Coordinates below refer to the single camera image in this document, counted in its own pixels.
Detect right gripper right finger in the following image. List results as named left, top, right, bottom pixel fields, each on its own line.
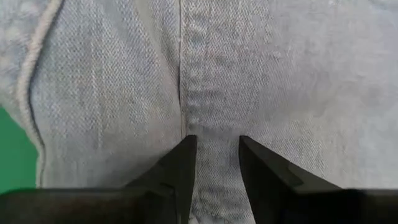
left=238, top=135, right=398, bottom=224

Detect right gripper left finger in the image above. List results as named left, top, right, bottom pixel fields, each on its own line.
left=0, top=134, right=198, bottom=224

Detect light blue jeans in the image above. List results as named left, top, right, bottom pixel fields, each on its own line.
left=0, top=0, right=398, bottom=224

